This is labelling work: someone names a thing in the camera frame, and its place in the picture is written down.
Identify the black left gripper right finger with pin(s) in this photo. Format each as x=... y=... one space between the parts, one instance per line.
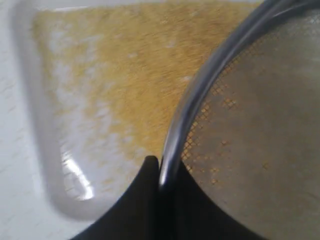
x=187 y=213

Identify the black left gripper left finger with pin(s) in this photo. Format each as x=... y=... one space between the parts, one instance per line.
x=134 y=215

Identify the round stainless steel sieve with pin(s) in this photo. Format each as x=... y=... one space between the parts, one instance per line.
x=248 y=127

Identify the yellow grain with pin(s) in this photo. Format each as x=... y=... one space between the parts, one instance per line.
x=140 y=75

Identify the white plastic tray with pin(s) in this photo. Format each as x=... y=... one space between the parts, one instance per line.
x=64 y=190

